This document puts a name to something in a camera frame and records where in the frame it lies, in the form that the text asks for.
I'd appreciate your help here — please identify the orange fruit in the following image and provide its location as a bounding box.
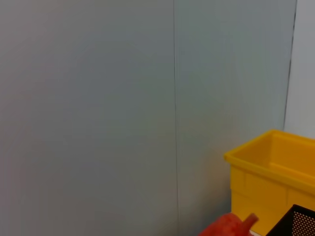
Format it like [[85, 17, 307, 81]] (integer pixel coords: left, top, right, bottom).
[[198, 212, 260, 236]]

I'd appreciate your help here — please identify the black mesh pen holder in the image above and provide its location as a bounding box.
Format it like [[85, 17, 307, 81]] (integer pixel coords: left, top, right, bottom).
[[265, 204, 315, 236]]

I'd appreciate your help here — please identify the yellow plastic bin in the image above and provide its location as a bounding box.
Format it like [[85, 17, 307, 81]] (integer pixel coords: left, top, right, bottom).
[[223, 129, 315, 236]]

